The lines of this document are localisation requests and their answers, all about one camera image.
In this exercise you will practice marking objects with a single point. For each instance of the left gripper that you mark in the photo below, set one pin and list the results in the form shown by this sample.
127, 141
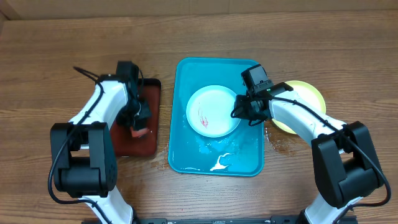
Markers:
145, 112

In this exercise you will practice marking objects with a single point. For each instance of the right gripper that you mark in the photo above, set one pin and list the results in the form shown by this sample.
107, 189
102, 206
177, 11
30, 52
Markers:
240, 107

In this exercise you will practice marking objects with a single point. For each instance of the green and orange sponge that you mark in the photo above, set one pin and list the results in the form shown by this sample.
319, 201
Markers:
138, 133

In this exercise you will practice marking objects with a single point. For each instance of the light blue plate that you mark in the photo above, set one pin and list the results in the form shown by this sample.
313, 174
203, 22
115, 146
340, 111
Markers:
209, 111

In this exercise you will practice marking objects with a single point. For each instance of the green rimmed plate front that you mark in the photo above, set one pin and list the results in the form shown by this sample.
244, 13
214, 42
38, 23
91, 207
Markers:
309, 93

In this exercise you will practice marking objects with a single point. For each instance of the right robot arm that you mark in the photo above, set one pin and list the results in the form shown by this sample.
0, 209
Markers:
347, 170

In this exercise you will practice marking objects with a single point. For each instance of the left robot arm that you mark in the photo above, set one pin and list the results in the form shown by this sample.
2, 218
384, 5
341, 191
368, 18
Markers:
84, 168

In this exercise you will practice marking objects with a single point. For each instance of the black tray with red liquid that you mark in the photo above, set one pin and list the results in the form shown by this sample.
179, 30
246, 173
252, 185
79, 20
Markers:
124, 144

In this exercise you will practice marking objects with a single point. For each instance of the teal plastic tray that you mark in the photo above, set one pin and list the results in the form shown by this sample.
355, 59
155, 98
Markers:
239, 153

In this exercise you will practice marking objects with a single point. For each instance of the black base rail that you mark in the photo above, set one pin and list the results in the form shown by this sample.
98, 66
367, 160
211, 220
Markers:
217, 221

